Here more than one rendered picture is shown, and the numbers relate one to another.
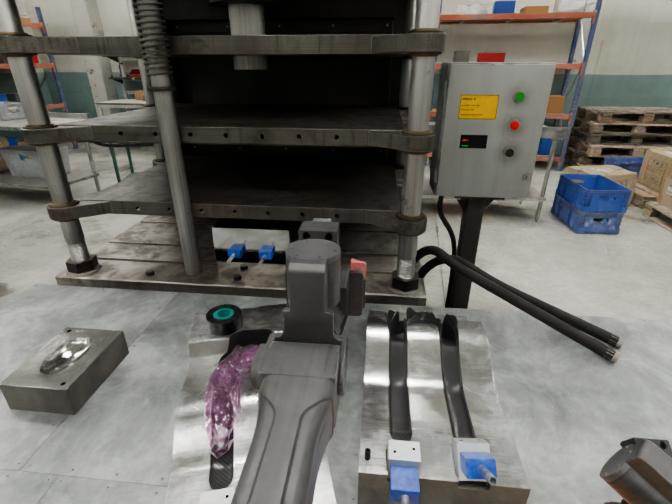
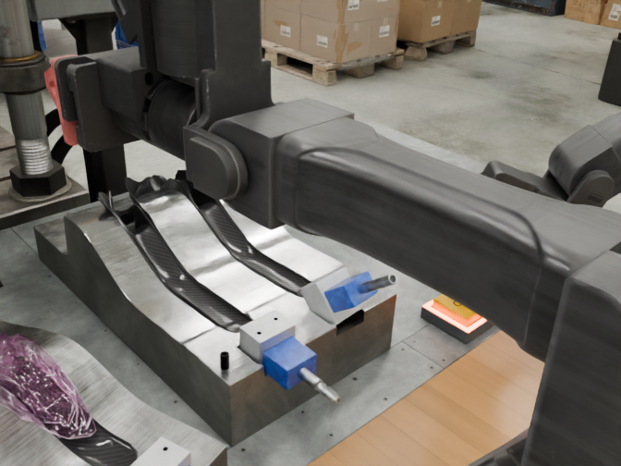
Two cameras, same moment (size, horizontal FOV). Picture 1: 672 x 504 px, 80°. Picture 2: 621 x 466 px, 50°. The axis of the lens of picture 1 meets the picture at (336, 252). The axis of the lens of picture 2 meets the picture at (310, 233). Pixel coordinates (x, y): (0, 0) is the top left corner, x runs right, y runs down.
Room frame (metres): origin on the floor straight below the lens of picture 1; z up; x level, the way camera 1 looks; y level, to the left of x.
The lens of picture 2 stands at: (0.03, 0.31, 1.36)
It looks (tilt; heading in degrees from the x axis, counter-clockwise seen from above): 29 degrees down; 310
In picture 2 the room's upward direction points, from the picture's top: 2 degrees clockwise
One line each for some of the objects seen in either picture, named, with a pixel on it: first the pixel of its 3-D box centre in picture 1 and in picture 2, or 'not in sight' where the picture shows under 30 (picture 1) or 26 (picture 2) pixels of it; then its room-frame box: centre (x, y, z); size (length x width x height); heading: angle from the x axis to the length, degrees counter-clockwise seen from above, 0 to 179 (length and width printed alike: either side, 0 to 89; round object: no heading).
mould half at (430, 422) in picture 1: (426, 376); (198, 261); (0.65, -0.19, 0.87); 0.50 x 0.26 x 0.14; 174
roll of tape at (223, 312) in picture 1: (224, 319); not in sight; (0.77, 0.26, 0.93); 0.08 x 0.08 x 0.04
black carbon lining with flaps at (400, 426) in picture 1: (424, 362); (196, 237); (0.64, -0.18, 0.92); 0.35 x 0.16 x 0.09; 174
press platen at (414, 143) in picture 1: (261, 139); not in sight; (1.59, 0.29, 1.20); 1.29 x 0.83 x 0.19; 84
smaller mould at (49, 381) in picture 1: (70, 367); not in sight; (0.72, 0.61, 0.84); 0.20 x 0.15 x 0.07; 174
